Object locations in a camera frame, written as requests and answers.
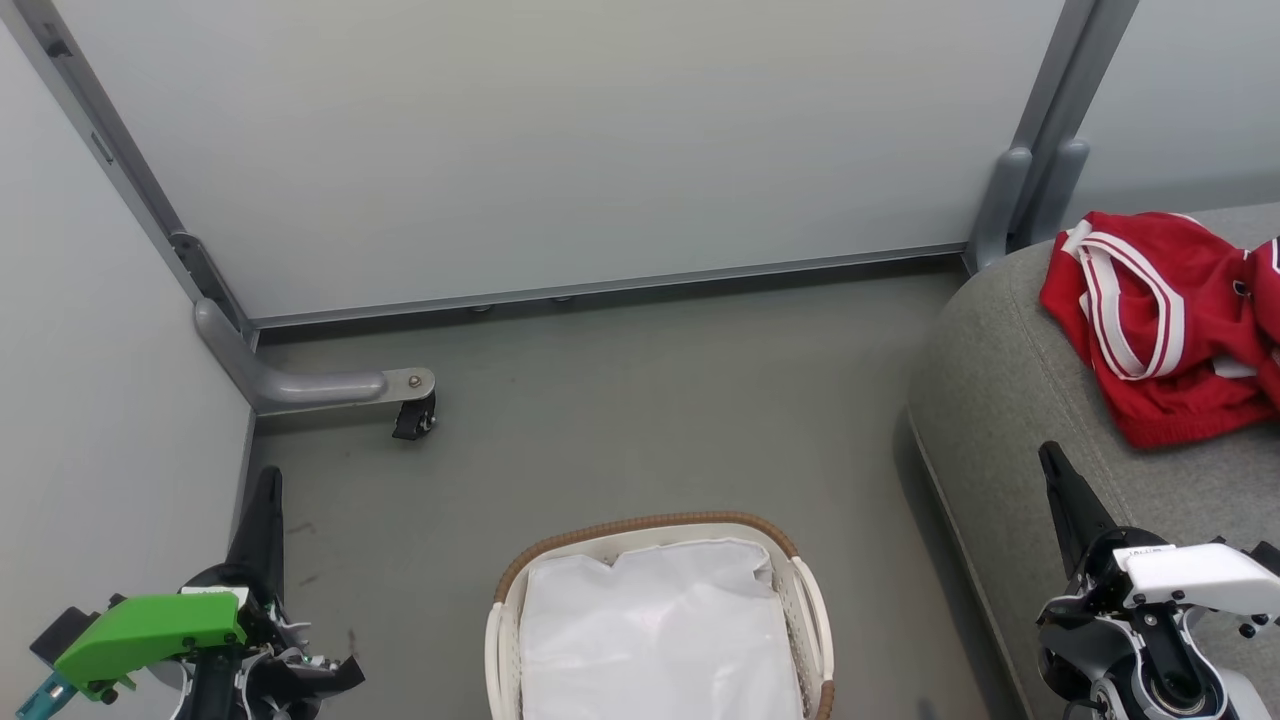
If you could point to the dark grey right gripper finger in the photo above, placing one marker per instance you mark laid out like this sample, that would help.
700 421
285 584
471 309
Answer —
1075 505

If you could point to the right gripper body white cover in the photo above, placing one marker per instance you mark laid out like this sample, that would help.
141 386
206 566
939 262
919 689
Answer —
1190 580

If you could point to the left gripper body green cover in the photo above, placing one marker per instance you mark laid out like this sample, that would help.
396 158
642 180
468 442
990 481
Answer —
150 630

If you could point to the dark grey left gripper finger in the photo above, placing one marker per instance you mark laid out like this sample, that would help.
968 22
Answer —
262 535

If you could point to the red jersey with lettering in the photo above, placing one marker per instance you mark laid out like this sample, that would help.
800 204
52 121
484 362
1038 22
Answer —
1160 330

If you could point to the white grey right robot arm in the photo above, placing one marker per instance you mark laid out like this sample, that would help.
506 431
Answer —
1180 695

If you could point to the white laundry basket brown rim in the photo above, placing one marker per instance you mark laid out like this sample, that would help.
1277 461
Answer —
805 600

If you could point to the white basket liner cloth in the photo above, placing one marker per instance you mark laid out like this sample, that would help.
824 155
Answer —
660 630

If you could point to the grey fabric sofa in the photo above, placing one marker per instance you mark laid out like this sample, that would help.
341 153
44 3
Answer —
1010 400

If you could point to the grey tubular partition foot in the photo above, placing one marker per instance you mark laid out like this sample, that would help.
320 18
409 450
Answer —
1020 200
290 385

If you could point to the black caster wheel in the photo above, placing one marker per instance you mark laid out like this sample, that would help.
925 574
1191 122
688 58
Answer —
414 418

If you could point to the grey partition frame post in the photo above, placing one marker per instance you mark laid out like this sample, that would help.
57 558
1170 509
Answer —
110 160
1065 70

